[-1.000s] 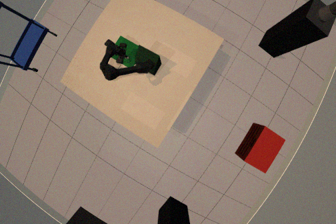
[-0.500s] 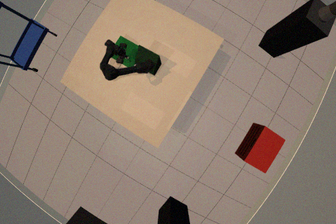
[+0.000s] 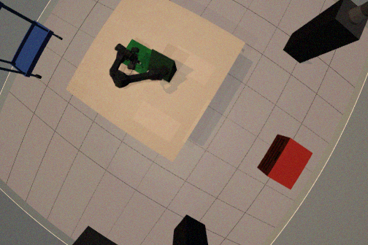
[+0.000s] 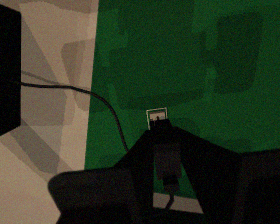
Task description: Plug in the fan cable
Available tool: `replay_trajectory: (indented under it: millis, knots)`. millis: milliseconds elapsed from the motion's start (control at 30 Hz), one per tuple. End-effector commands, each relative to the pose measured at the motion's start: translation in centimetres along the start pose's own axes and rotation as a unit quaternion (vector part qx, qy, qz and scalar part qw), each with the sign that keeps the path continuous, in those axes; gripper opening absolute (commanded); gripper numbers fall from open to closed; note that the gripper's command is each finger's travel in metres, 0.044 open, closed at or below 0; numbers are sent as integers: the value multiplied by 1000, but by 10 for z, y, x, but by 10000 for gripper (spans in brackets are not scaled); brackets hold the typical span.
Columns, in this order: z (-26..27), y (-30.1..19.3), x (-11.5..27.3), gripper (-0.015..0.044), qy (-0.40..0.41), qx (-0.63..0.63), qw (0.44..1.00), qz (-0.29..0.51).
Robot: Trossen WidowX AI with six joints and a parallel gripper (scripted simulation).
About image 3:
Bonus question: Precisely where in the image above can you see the green circuit board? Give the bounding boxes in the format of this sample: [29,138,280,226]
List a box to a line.
[123,39,152,73]

